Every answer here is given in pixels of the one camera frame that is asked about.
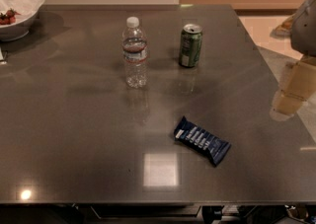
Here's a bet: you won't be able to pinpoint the white bowl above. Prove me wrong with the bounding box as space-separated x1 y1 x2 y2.
0 10 39 41

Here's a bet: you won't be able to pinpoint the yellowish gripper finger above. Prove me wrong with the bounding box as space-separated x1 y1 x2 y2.
273 55 316 115

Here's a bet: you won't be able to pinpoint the red strawberries in bowl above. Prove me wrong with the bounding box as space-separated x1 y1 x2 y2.
0 9 18 25

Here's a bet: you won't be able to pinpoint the green soda can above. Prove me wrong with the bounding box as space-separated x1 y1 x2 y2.
179 24 202 68

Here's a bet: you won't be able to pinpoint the clear plastic water bottle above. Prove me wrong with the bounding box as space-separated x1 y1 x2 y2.
121 17 148 88

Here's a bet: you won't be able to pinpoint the blue rxbar wrapper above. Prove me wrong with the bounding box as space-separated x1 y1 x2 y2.
174 116 231 166

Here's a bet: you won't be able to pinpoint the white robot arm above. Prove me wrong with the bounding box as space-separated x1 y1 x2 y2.
272 0 316 116

